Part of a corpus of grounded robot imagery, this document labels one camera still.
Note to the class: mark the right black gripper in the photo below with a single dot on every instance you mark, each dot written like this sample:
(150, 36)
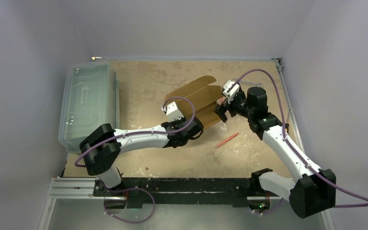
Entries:
(229, 107)

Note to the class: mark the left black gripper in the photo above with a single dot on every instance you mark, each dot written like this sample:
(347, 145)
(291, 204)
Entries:
(183, 120)

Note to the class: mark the brown cardboard box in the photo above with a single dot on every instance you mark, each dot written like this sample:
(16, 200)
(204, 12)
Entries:
(204, 95)

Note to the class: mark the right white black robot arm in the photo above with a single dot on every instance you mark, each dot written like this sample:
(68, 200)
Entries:
(307, 190)

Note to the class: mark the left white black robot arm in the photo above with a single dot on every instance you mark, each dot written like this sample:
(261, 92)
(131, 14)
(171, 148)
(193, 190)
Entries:
(101, 148)

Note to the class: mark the silver open-end wrench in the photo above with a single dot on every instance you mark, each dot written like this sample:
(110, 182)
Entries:
(251, 83)

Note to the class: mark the clear plastic storage bin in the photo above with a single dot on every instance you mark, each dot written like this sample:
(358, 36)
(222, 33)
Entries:
(90, 99)

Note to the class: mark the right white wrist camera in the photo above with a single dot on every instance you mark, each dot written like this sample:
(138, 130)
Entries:
(230, 89)

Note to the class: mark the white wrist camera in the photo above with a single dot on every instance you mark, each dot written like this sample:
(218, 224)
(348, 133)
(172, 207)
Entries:
(230, 89)
(172, 112)

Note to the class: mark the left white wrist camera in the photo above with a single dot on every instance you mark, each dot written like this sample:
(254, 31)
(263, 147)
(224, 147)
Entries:
(172, 112)

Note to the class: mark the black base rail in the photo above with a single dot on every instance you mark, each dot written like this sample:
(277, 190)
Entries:
(134, 192)

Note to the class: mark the aluminium frame rail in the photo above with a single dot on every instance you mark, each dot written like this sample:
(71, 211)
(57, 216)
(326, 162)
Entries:
(71, 205)

